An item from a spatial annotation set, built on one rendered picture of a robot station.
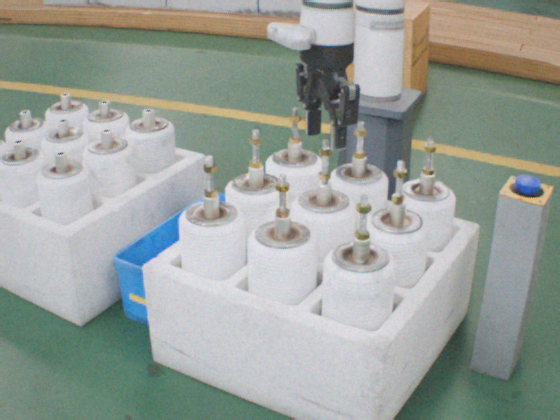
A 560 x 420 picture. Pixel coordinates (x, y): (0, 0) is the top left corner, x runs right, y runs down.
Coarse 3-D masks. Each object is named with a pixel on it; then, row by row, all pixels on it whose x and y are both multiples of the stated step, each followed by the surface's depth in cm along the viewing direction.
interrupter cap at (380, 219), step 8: (384, 208) 112; (376, 216) 110; (384, 216) 111; (408, 216) 111; (416, 216) 110; (376, 224) 108; (384, 224) 108; (408, 224) 108; (416, 224) 108; (384, 232) 107; (392, 232) 106; (400, 232) 106; (408, 232) 106
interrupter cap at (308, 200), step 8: (304, 192) 117; (312, 192) 117; (336, 192) 117; (304, 200) 115; (312, 200) 116; (336, 200) 115; (344, 200) 115; (304, 208) 113; (312, 208) 112; (320, 208) 113; (328, 208) 113; (336, 208) 113; (344, 208) 113
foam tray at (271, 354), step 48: (144, 288) 114; (192, 288) 108; (240, 288) 110; (432, 288) 107; (192, 336) 112; (240, 336) 107; (288, 336) 102; (336, 336) 98; (384, 336) 97; (432, 336) 114; (240, 384) 111; (288, 384) 106; (336, 384) 101; (384, 384) 98
